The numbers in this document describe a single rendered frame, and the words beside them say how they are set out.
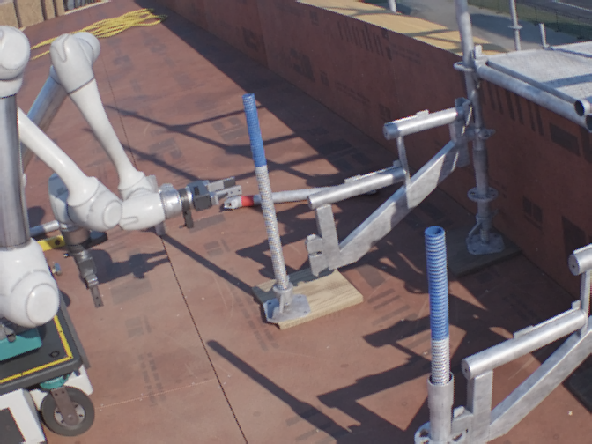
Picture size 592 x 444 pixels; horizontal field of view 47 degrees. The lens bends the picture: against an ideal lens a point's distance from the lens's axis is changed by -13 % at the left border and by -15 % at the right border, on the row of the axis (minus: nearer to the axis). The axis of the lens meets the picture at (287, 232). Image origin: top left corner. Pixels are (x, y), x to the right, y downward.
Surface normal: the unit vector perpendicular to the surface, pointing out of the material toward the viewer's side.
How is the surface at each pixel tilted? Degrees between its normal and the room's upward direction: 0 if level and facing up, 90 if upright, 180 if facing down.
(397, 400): 0
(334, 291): 0
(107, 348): 0
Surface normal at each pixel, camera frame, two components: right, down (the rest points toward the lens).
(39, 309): 0.76, 0.27
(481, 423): 0.29, 0.38
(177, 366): -0.15, -0.89
